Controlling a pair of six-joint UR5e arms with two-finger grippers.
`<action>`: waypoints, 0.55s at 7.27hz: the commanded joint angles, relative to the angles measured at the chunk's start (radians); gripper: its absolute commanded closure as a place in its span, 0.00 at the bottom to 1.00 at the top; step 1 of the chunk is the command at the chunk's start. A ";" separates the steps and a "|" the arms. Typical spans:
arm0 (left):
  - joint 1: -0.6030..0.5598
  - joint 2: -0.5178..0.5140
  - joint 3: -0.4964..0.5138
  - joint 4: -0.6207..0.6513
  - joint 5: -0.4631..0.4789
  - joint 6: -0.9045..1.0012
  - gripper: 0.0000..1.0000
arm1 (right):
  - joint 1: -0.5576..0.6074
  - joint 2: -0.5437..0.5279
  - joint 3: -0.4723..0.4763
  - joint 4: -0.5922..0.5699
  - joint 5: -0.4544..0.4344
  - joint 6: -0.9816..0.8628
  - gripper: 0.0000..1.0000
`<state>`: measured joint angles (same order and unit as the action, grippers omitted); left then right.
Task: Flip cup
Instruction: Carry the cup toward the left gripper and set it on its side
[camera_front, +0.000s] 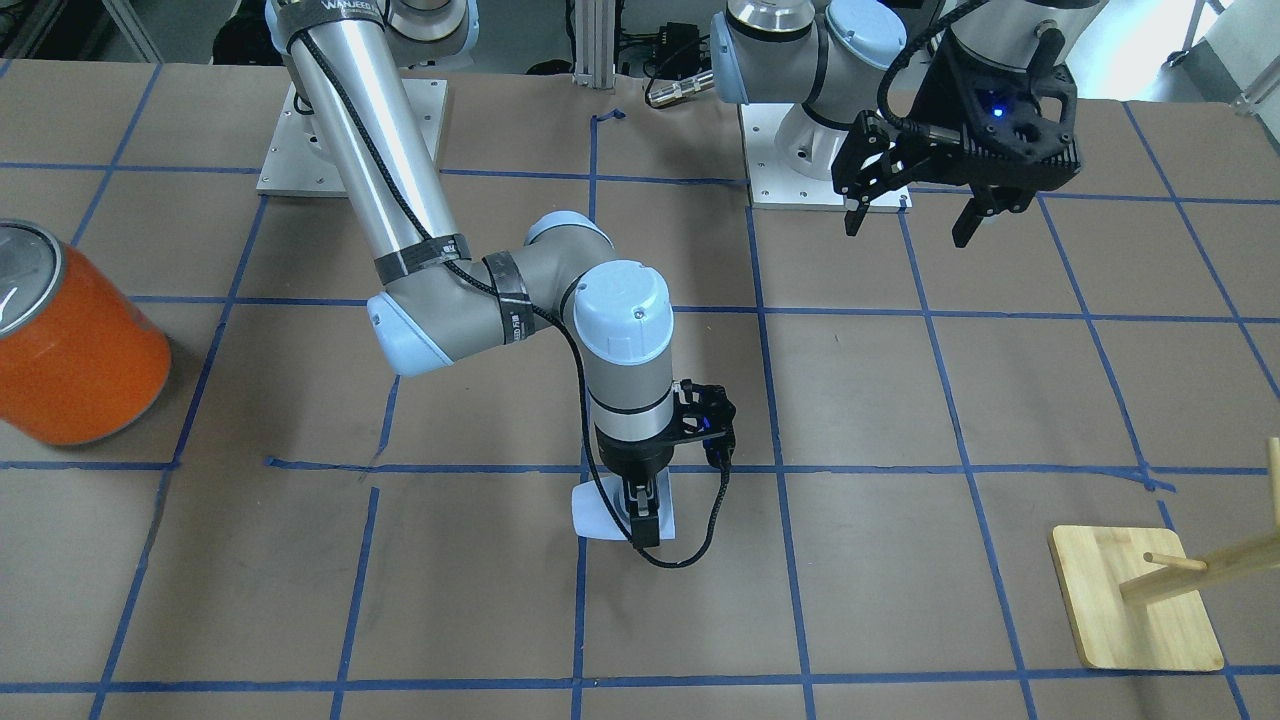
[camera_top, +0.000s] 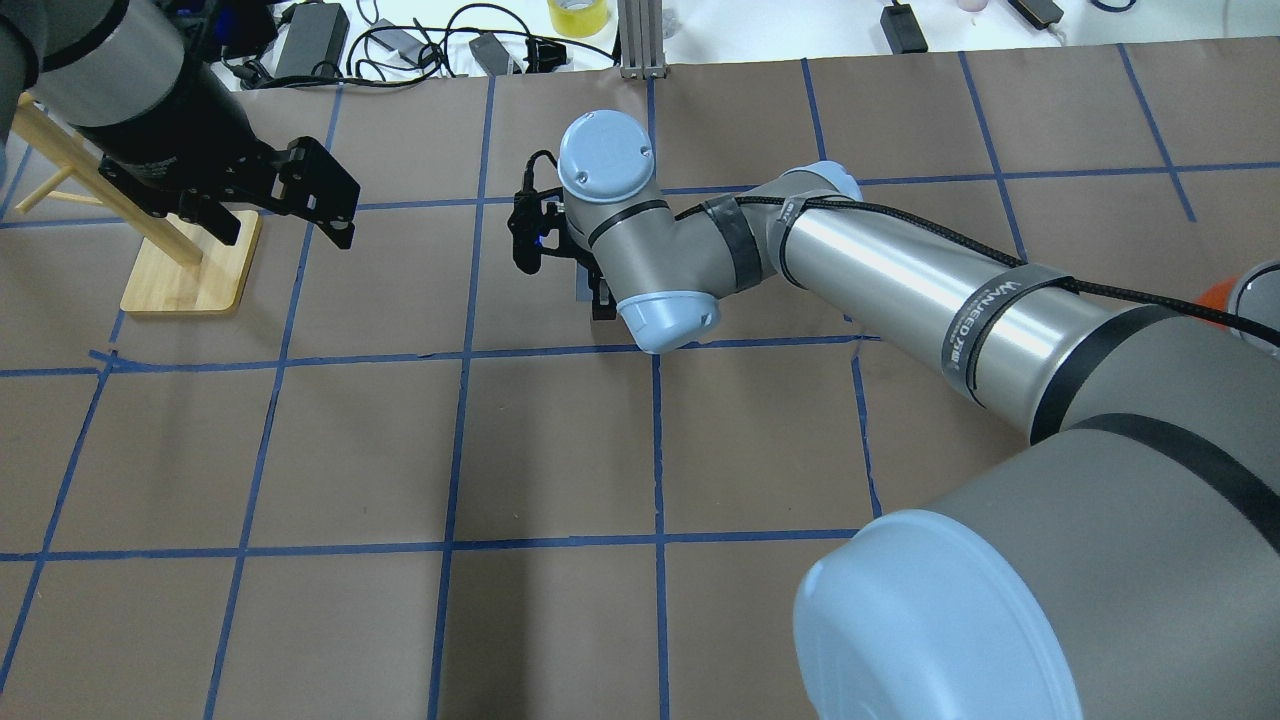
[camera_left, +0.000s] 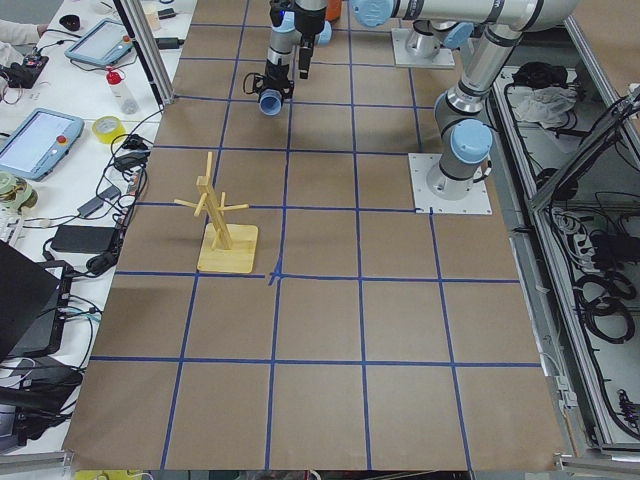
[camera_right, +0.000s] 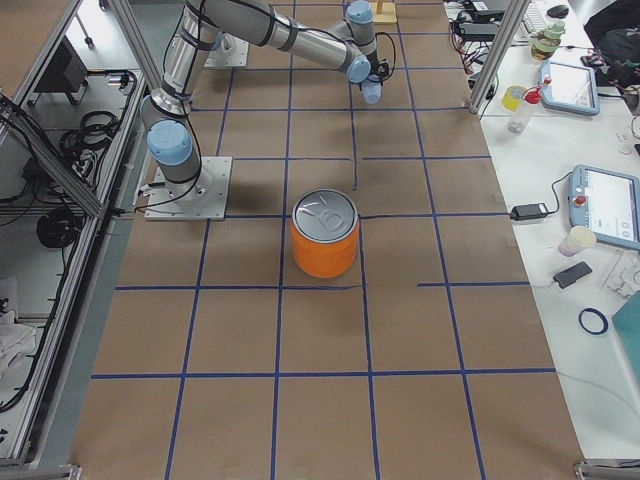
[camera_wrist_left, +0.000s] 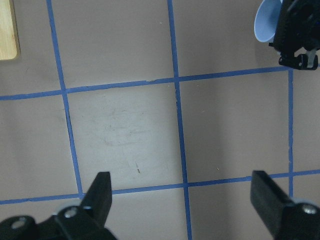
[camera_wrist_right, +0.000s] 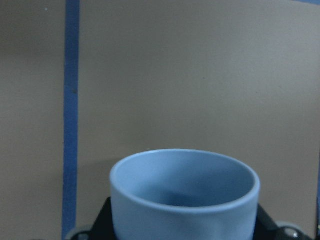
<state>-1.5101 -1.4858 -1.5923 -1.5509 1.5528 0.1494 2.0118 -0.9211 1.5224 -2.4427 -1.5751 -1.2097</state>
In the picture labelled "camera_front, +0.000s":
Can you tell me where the aluminium frame post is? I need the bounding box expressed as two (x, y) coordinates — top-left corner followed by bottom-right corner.
(568, 0), (620, 94)

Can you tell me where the large orange can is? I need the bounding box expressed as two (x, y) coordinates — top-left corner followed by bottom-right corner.
(1, 219), (172, 446)

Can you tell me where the light blue plastic cup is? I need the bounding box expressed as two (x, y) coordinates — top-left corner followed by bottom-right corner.
(571, 470), (677, 542)

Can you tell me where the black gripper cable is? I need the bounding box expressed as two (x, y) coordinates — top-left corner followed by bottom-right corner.
(291, 29), (735, 569)

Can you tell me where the wooden cup stand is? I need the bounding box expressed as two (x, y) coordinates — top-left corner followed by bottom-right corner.
(1048, 436), (1280, 671)

